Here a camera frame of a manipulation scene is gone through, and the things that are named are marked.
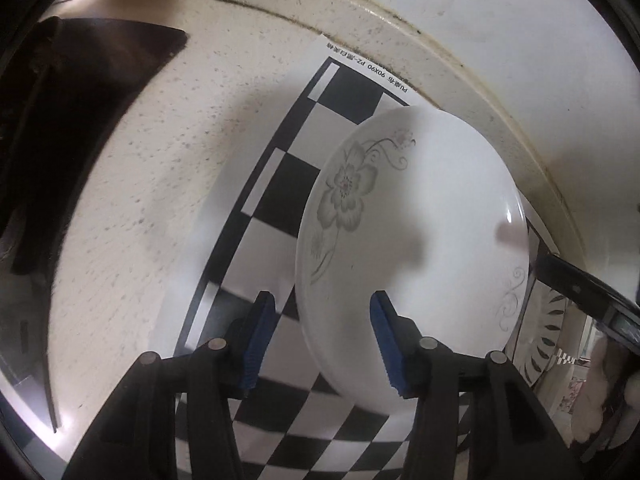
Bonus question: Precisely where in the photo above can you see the white plate blue leaves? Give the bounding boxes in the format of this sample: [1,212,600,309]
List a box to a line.
[506,280,570,387]

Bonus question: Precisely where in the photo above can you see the white plate grey flower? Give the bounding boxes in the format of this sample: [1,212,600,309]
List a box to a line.
[295,106,529,415]

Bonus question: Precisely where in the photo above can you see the black stove top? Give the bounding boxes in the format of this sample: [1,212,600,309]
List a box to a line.
[1,16,188,275]

